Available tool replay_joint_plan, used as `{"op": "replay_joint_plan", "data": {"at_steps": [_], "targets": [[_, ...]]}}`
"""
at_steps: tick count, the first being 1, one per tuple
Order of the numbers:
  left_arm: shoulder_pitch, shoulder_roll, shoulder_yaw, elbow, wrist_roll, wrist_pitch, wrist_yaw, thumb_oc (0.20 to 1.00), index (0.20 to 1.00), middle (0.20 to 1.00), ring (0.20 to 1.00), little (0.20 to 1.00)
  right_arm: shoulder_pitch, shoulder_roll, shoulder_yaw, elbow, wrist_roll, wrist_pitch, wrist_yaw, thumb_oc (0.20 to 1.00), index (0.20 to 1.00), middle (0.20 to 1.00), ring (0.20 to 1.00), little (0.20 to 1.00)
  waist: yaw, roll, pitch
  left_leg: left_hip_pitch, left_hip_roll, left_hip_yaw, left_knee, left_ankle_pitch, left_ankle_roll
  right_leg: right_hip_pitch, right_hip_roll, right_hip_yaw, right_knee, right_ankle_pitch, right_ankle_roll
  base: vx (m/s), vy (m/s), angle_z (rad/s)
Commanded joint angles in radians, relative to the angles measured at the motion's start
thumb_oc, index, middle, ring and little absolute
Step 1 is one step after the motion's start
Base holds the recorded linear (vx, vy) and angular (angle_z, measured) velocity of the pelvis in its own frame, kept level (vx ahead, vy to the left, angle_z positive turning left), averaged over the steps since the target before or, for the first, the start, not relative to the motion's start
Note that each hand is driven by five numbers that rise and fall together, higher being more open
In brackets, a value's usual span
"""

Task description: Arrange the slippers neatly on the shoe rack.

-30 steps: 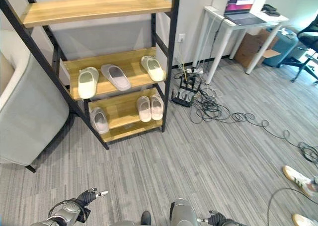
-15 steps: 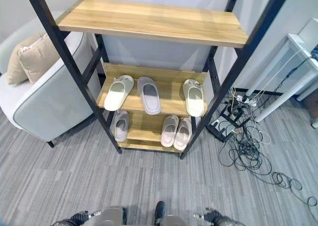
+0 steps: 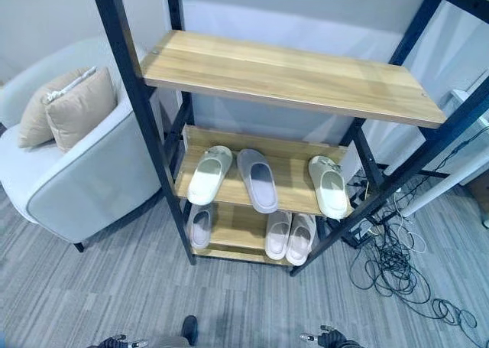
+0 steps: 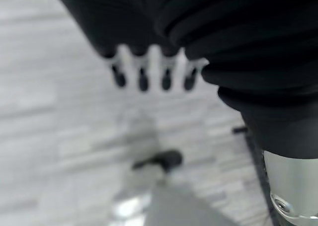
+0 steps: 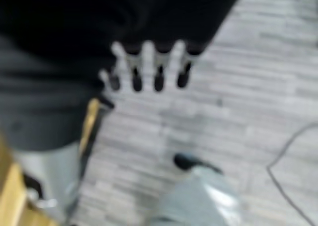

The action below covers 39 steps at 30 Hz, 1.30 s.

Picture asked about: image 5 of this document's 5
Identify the robot right five-finger hand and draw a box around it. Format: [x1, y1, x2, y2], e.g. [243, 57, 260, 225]
[0, 0, 245, 226]

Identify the thin dark floor cable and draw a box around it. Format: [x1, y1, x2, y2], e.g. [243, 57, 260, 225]
[266, 121, 318, 226]

